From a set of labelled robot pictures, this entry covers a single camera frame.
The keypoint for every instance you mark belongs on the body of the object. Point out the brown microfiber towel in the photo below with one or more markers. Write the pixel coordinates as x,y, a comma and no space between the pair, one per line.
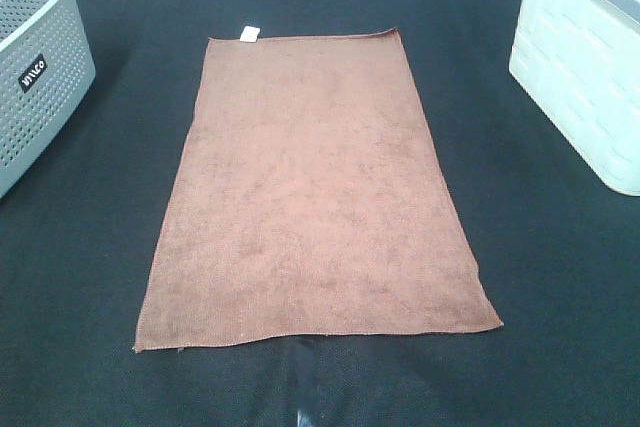
309,200

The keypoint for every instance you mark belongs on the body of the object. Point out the black table mat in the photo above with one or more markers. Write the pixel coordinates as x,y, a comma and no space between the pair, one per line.
558,251

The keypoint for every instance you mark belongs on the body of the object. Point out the white plastic storage bin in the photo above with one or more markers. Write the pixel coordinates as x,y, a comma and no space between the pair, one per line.
579,62

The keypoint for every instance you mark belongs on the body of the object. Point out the grey perforated plastic basket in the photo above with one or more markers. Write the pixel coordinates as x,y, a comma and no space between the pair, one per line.
46,70

